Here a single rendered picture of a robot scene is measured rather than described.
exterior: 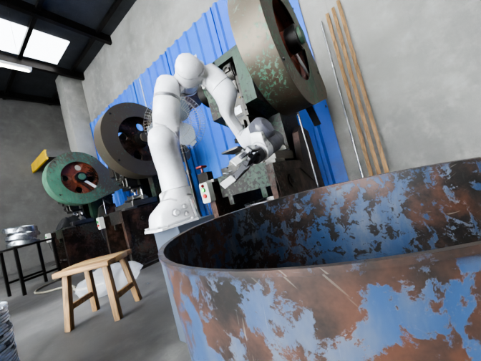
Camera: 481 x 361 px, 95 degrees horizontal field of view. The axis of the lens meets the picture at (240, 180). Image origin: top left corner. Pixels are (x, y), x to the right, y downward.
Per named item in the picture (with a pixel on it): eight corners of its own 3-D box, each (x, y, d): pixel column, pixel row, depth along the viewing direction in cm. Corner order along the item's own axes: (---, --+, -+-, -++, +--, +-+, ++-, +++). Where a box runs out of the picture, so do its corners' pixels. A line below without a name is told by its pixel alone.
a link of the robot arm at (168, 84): (150, 92, 88) (153, 51, 90) (157, 109, 104) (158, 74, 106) (200, 98, 92) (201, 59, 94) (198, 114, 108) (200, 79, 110)
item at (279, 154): (276, 159, 135) (274, 150, 135) (222, 177, 161) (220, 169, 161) (294, 157, 159) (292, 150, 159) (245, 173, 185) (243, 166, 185)
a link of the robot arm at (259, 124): (240, 130, 103) (253, 117, 95) (256, 122, 111) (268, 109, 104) (264, 160, 103) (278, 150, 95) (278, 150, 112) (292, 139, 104)
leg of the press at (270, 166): (312, 276, 112) (267, 108, 116) (291, 276, 119) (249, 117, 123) (345, 225, 187) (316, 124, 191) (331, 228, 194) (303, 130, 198)
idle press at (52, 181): (68, 276, 292) (39, 150, 299) (43, 276, 344) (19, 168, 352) (162, 238, 421) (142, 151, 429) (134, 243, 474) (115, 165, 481)
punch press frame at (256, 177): (289, 243, 125) (230, 21, 131) (232, 247, 150) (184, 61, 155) (325, 211, 190) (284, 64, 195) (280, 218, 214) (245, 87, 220)
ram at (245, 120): (248, 130, 146) (237, 87, 148) (231, 137, 155) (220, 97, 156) (261, 132, 160) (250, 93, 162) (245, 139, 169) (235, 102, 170)
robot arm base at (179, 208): (162, 231, 73) (152, 190, 74) (137, 235, 85) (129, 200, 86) (211, 215, 90) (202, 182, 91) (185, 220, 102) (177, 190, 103)
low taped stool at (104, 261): (63, 334, 122) (50, 274, 124) (94, 309, 146) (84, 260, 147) (121, 320, 120) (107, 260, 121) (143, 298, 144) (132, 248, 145)
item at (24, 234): (23, 296, 242) (8, 225, 246) (4, 297, 260) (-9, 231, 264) (64, 278, 279) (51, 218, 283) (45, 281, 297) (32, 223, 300)
